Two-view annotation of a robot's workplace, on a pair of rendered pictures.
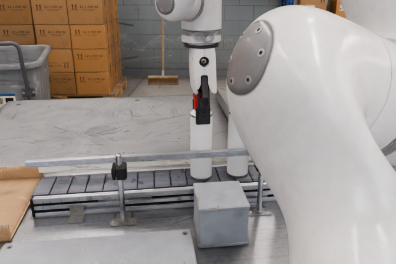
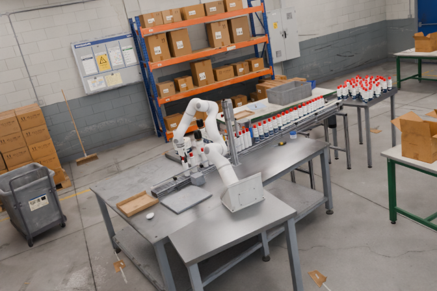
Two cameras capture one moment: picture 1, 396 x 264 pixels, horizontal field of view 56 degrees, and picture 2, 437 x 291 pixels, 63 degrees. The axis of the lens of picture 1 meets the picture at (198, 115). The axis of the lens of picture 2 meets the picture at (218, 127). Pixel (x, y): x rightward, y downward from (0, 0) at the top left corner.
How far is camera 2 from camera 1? 2.67 m
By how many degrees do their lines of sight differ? 25
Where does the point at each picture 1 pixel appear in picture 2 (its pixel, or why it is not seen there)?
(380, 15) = (216, 139)
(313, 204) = (217, 161)
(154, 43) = (69, 138)
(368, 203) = (221, 159)
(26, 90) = (52, 188)
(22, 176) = (141, 195)
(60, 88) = not seen: hidden behind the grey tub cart
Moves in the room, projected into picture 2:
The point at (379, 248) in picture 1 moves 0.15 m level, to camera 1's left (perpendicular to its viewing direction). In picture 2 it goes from (223, 162) to (207, 168)
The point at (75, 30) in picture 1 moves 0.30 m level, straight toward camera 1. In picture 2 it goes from (32, 147) to (39, 150)
